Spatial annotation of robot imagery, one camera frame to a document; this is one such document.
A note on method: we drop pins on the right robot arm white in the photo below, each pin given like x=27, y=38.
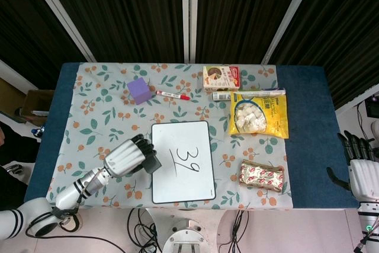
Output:
x=370, y=223

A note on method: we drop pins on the black device with screen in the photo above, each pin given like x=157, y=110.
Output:
x=372, y=107

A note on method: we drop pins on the purple foam cube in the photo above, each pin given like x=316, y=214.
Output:
x=139, y=90

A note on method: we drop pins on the brown cardboard box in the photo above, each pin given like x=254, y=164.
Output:
x=37, y=102

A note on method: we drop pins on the silver cylindrical tube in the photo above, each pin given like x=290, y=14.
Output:
x=222, y=96

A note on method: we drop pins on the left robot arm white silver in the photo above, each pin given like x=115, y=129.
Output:
x=68, y=195

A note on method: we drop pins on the beige black sneaker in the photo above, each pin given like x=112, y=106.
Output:
x=71, y=223

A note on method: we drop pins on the blue table cover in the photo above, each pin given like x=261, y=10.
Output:
x=311, y=131

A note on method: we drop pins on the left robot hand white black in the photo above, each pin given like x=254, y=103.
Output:
x=124, y=158

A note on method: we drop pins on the dark grey board eraser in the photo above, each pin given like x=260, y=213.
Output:
x=152, y=164

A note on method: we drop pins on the cream snack box with pie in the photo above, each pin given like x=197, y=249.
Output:
x=222, y=78

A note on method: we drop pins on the floral tablecloth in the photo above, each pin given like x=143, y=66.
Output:
x=97, y=108

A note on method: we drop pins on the black pleated curtain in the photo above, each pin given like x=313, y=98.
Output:
x=124, y=13

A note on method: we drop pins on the yellow bag of white candy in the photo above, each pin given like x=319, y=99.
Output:
x=260, y=116

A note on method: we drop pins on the white purple flat tube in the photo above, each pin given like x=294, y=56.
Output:
x=263, y=91

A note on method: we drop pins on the red white marker pen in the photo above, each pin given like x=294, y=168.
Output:
x=173, y=95

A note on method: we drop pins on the person in dark clothing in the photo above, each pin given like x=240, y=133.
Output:
x=14, y=152

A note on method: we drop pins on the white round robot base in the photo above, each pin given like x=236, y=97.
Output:
x=186, y=236

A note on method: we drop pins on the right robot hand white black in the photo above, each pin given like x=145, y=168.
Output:
x=365, y=177

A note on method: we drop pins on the gold foil snack packet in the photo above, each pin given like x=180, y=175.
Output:
x=262, y=176

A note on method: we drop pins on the white board with black frame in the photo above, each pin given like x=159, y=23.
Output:
x=183, y=182

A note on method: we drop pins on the white frame post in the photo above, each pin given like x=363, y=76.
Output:
x=290, y=13
x=189, y=13
x=59, y=13

